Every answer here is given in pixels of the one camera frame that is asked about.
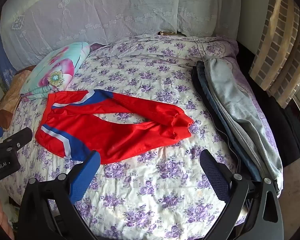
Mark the small brown box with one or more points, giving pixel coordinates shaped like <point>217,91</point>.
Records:
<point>166,33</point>

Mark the white lace cover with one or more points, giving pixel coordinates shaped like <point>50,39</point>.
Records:
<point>90,10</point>

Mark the person's left hand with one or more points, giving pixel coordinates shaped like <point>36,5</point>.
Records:
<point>2,217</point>

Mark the grey folded pants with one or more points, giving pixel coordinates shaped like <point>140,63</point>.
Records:
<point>230,90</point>

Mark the blue printed cloth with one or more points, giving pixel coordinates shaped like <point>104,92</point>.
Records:
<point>0,55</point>

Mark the dark bedside furniture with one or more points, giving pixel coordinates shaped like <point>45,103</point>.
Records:
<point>290,130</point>

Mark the teal floral pillow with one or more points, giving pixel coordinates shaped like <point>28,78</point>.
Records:
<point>62,65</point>

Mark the purple floral bedspread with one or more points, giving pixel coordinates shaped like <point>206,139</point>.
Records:
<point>145,75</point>

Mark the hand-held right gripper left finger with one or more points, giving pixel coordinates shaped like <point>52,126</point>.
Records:
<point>83,180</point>

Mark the blue folded jeans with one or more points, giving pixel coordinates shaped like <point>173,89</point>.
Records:
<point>230,132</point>

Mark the brick pattern curtain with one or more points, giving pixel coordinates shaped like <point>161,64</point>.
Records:
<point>277,42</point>

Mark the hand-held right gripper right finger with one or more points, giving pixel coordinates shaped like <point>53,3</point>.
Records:
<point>215,175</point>

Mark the red pants with blue-white stripes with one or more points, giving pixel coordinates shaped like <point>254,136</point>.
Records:
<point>115,135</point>

